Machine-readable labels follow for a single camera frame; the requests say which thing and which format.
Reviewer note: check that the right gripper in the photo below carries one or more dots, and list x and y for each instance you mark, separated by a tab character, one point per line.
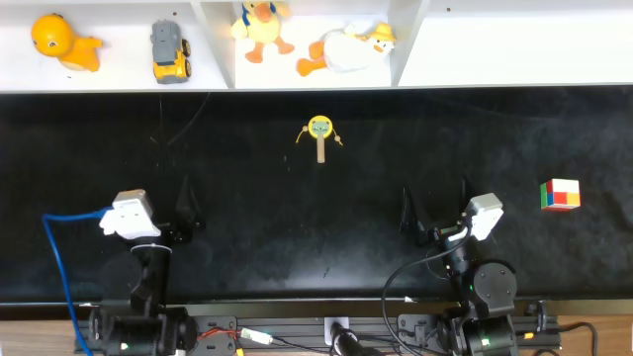
445	236

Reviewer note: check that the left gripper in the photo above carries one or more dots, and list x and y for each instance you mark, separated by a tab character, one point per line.
175	233

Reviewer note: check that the many-coloured puzzle cube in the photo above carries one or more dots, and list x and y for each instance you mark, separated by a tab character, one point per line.
561	195

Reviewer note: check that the yellow wooden rattle drum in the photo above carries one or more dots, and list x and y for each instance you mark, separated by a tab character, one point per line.
320	127

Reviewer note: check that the grey and yellow toy truck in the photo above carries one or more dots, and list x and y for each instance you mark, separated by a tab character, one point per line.
168	54

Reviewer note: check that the yellow rubber duck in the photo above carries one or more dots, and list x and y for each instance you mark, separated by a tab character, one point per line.
54	37

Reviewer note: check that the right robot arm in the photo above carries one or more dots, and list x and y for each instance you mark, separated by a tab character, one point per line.
494	287

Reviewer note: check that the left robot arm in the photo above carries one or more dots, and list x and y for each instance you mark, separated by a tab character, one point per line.
148	287

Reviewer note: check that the white shelf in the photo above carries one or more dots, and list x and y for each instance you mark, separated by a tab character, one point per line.
494	49

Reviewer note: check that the white plush duck yellow hat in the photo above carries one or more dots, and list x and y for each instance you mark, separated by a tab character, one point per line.
351	52

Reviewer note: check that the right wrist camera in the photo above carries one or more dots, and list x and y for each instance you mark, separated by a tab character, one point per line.
483	212

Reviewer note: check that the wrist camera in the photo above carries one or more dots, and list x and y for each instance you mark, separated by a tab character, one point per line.
131	215
483	212

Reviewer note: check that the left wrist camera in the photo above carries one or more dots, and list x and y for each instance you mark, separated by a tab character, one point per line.
131	215

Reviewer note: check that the mounting rail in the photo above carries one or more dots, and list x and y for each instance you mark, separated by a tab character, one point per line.
376	327

